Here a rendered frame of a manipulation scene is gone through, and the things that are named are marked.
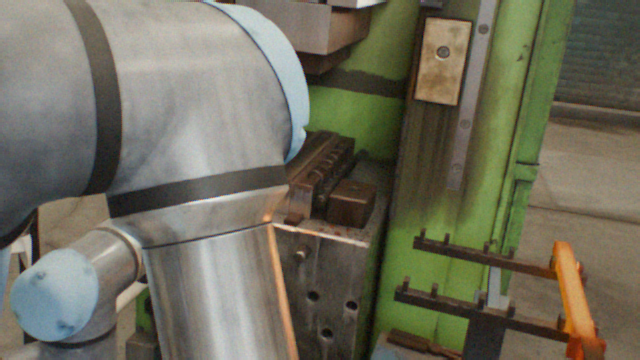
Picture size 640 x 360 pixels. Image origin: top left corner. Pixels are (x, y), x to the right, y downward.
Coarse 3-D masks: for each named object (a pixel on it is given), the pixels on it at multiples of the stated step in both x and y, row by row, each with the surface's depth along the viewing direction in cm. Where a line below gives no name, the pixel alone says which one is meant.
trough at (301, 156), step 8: (320, 136) 168; (328, 136) 169; (312, 144) 161; (320, 144) 162; (304, 152) 154; (312, 152) 155; (296, 160) 148; (304, 160) 148; (288, 168) 142; (296, 168) 142; (288, 176) 137
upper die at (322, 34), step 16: (240, 0) 123; (256, 0) 122; (272, 0) 121; (288, 0) 120; (272, 16) 122; (288, 16) 121; (304, 16) 120; (320, 16) 119; (336, 16) 123; (352, 16) 137; (368, 16) 155; (288, 32) 122; (304, 32) 121; (320, 32) 120; (336, 32) 125; (352, 32) 140; (368, 32) 159; (304, 48) 122; (320, 48) 121; (336, 48) 128
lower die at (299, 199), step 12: (312, 132) 171; (336, 132) 170; (324, 144) 158; (336, 144) 162; (312, 156) 147; (300, 168) 138; (312, 168) 141; (288, 180) 132; (300, 180) 133; (312, 180) 134; (324, 180) 141; (288, 192) 133; (300, 192) 132; (312, 192) 131; (288, 204) 134; (300, 204) 133; (312, 204) 133
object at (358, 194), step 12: (348, 180) 140; (336, 192) 132; (348, 192) 133; (360, 192) 134; (372, 192) 135; (336, 204) 130; (348, 204) 130; (360, 204) 129; (372, 204) 136; (336, 216) 131; (348, 216) 131; (360, 216) 130; (360, 228) 131
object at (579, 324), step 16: (560, 256) 113; (560, 272) 109; (576, 272) 108; (560, 288) 106; (576, 288) 102; (576, 304) 97; (576, 320) 93; (576, 336) 87; (592, 336) 89; (576, 352) 88; (592, 352) 83
